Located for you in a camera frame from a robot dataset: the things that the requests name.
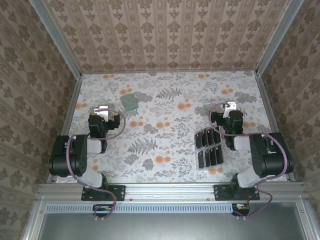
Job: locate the green card holder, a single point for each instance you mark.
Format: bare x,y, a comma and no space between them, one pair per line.
128,102

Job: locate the black credit card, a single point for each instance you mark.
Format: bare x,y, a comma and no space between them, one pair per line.
201,159
217,135
204,138
198,140
210,136
207,157
213,156
219,154

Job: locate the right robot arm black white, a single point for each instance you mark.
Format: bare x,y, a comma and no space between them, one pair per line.
265,155

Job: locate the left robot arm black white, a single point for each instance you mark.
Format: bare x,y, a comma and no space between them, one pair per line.
75,155

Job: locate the clear plastic card tray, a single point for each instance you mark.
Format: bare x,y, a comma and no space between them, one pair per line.
201,169

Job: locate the floral paper table cover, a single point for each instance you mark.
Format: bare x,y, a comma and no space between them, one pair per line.
150,87

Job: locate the black connector box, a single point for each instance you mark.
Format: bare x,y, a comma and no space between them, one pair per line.
102,208
241,207

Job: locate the grey metal panel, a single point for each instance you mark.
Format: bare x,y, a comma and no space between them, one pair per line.
162,227

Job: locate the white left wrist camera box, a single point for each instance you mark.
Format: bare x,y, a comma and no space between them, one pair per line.
103,112

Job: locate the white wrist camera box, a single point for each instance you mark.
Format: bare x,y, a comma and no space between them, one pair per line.
103,112
230,105

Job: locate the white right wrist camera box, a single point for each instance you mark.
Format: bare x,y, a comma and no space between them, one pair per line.
230,105

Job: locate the thin aluminium table edge rail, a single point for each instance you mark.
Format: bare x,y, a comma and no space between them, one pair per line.
170,72

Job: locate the aluminium frame post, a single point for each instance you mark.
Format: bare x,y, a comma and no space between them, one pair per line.
278,37
57,37

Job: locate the long aluminium mounting rail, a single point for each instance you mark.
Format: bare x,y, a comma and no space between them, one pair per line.
170,191

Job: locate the aluminium panel frame profile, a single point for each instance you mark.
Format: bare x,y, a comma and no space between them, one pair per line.
33,225
303,225

